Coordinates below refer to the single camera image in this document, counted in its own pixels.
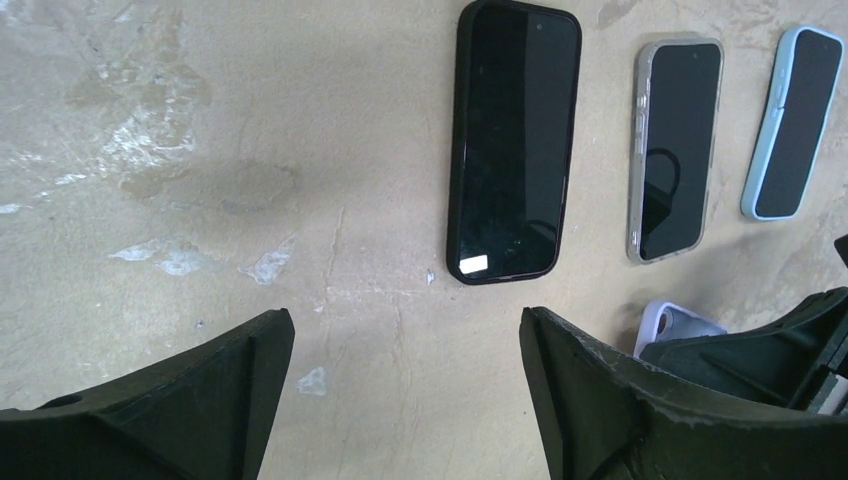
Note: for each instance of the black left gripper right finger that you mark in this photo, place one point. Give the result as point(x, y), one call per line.
point(603, 414)

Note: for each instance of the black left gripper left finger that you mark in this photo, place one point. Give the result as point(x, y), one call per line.
point(206, 413)

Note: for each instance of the black phone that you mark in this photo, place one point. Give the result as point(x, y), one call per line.
point(676, 92)

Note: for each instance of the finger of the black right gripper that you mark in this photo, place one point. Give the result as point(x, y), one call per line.
point(796, 361)

